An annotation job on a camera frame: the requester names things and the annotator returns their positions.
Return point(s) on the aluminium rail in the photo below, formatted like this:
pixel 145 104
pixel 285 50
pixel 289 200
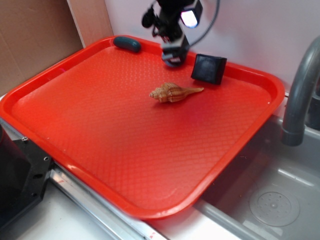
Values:
pixel 71 211

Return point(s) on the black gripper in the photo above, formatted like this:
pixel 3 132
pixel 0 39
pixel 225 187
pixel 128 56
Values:
pixel 164 16

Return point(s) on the black box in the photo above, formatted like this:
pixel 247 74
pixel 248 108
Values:
pixel 209 69

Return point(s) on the dark teal oblong object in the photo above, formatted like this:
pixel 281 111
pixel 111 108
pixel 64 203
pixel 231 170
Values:
pixel 127 43

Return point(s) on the black mounting block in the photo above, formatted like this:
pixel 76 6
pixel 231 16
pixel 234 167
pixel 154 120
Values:
pixel 24 172

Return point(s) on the striped tan seashell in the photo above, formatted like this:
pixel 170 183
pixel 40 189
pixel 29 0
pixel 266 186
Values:
pixel 170 92

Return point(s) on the grey faucet spout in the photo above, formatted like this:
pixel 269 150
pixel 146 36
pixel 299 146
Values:
pixel 303 104

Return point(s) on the blue dimpled ball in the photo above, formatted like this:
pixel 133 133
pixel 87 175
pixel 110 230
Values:
pixel 173 59

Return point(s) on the grey toy sink basin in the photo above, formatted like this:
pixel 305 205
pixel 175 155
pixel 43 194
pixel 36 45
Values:
pixel 270 191

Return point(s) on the brown cardboard panel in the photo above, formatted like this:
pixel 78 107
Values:
pixel 34 35

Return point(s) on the red plastic tray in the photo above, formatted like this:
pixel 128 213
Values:
pixel 93 115

